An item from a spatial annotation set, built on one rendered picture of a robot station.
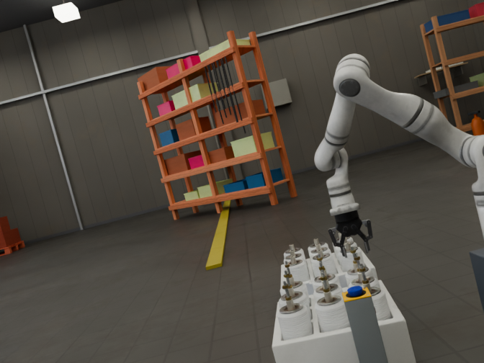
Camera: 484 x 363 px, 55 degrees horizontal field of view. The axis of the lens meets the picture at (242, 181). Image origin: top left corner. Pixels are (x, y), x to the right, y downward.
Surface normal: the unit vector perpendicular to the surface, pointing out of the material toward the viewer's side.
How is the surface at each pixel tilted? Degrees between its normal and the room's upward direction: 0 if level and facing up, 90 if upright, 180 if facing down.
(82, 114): 90
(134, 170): 90
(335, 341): 90
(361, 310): 90
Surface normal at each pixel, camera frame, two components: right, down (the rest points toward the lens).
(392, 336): -0.12, 0.08
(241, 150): -0.65, 0.21
